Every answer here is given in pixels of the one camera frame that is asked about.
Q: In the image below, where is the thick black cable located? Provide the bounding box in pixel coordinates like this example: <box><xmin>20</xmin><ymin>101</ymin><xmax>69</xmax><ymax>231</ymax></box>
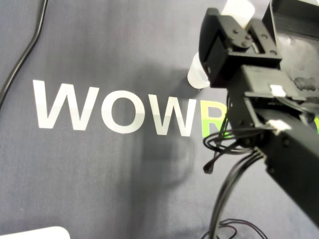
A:
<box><xmin>0</xmin><ymin>0</ymin><xmax>49</xmax><ymax>107</ymax></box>

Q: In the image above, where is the dark grey plastic tray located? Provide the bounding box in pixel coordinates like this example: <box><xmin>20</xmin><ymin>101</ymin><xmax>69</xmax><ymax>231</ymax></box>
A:
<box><xmin>263</xmin><ymin>0</ymin><xmax>319</xmax><ymax>118</ymax></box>

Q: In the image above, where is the small white plastic cup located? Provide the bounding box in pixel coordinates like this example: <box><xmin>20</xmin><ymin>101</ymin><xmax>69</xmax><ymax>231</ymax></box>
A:
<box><xmin>221</xmin><ymin>0</ymin><xmax>256</xmax><ymax>28</ymax></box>

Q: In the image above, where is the dark grey printed desk mat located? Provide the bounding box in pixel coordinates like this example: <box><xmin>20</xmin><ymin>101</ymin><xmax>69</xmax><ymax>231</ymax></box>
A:
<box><xmin>0</xmin><ymin>0</ymin><xmax>319</xmax><ymax>239</ymax></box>

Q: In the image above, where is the white desk lamp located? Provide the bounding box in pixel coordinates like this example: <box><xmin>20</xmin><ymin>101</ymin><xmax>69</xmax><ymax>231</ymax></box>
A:
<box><xmin>0</xmin><ymin>226</ymin><xmax>71</xmax><ymax>239</ymax></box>

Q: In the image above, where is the black servo cable bundle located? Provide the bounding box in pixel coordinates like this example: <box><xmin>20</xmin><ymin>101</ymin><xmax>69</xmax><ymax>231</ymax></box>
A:
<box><xmin>202</xmin><ymin>99</ymin><xmax>279</xmax><ymax>239</ymax></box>

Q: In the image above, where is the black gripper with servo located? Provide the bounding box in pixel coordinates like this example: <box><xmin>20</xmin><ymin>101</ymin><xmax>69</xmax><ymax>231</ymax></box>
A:
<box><xmin>198</xmin><ymin>7</ymin><xmax>284</xmax><ymax>90</ymax></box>

